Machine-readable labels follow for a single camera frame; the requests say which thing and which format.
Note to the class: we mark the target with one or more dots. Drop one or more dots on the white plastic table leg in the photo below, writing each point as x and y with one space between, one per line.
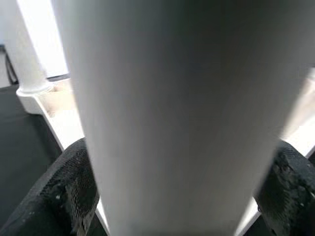
172 110
32 73

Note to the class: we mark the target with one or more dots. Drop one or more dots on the white plastic table top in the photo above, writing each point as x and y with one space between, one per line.
61 123

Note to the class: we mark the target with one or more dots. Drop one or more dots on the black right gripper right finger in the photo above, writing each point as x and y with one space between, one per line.
290 196

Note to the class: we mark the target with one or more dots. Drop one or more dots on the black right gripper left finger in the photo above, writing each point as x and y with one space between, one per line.
56 196

